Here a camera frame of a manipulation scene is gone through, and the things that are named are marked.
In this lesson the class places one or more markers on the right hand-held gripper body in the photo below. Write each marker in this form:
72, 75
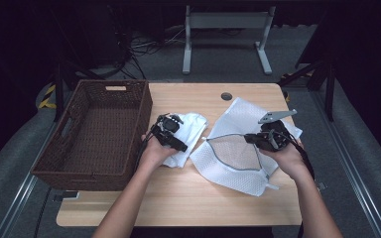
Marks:
276, 134

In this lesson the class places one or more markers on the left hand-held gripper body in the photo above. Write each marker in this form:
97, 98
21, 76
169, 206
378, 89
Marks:
167, 127

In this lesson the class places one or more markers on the white garment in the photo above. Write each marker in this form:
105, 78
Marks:
191, 130

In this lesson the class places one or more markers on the white mesh laundry bag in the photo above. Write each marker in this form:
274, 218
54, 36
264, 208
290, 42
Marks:
234, 162

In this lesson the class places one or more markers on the brown woven basket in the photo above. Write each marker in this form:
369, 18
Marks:
89, 145

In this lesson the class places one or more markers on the person's left hand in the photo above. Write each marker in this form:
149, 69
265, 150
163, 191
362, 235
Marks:
155, 153

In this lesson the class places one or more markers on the person's right hand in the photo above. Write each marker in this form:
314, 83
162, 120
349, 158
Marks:
287, 158

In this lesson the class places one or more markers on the black metal stand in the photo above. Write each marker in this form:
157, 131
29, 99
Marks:
59, 89
329, 92

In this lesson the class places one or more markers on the yellow black hazard tape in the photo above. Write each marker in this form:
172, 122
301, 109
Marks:
48, 97

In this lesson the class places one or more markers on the grey floor rail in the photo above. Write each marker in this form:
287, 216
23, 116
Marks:
16, 201
350, 172

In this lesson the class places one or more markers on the white metal desk frame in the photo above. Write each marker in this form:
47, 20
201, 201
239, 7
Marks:
226, 20

